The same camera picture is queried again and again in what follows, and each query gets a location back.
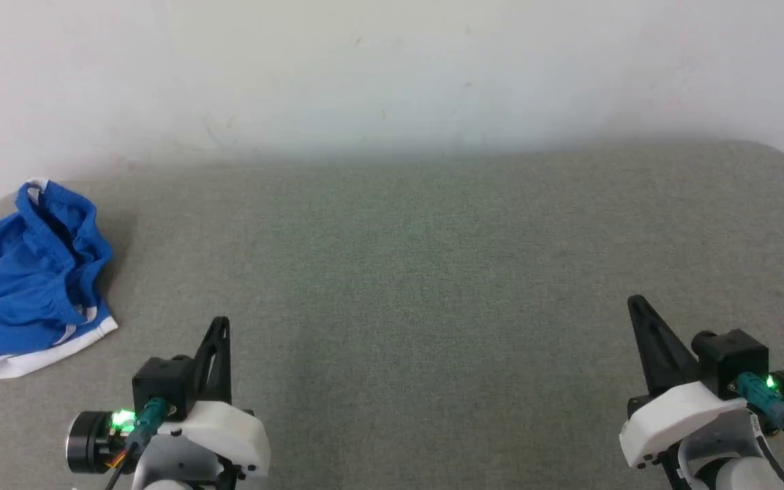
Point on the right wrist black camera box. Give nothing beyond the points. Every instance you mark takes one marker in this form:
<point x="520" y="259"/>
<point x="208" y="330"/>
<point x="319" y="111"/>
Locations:
<point x="729" y="354"/>

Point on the left gripper black cylinder motor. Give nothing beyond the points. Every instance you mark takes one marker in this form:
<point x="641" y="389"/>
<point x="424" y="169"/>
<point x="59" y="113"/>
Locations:
<point x="89" y="442"/>

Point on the blue shorts with white trim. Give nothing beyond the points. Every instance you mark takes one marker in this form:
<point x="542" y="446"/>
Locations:
<point x="31" y="286"/>

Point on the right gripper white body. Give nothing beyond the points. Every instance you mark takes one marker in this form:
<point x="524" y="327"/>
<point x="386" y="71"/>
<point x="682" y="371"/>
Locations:
<point x="671" y="418"/>

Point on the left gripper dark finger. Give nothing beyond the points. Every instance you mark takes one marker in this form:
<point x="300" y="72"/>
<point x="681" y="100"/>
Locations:
<point x="203" y="371"/>
<point x="224" y="367"/>

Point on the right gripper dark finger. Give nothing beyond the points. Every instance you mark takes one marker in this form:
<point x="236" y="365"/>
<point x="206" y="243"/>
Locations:
<point x="676" y="364"/>
<point x="652" y="361"/>

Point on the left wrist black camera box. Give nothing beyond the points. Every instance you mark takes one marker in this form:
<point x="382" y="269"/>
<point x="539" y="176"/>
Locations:
<point x="160" y="381"/>

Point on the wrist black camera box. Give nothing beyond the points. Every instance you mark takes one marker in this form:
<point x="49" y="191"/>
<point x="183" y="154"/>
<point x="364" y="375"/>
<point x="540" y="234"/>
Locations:
<point x="729" y="354"/>
<point x="160" y="381"/>

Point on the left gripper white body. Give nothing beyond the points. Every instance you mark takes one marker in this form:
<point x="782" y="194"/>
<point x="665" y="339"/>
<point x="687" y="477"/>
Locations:
<point x="225" y="432"/>

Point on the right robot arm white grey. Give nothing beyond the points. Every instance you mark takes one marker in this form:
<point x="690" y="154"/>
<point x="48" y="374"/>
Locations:
<point x="732" y="463"/>

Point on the grey-green fabric sofa cushion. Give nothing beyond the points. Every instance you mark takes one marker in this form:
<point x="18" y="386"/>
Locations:
<point x="419" y="286"/>

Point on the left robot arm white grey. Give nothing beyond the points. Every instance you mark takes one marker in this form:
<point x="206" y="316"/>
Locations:
<point x="174" y="463"/>

